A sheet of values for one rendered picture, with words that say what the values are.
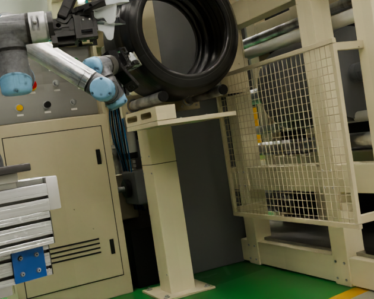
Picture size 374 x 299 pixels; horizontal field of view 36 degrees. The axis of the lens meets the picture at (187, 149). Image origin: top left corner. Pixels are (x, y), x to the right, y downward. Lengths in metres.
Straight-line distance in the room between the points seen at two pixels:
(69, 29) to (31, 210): 0.48
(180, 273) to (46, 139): 0.89
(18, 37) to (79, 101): 1.48
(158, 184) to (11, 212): 1.25
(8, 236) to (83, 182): 1.31
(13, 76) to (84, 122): 1.45
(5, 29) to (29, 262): 0.62
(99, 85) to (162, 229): 1.06
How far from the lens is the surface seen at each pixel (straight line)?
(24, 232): 1.59
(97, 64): 2.00
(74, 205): 2.84
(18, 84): 1.45
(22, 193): 1.59
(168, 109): 2.35
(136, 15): 2.36
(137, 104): 2.56
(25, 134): 2.80
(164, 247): 2.75
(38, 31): 1.47
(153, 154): 2.71
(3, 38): 1.47
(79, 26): 1.46
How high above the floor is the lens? 0.72
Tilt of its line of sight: 1 degrees down
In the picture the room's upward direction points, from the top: 9 degrees counter-clockwise
